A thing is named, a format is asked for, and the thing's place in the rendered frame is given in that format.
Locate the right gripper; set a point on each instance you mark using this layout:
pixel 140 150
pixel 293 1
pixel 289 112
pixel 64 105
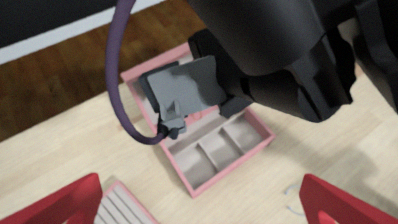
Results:
pixel 202 83

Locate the pink jewelry box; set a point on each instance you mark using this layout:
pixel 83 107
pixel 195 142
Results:
pixel 210 144

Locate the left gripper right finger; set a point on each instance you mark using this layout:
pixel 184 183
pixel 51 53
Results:
pixel 324 203

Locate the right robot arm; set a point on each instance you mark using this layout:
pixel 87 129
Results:
pixel 274 36

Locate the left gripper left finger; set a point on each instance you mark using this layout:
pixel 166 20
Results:
pixel 76 203

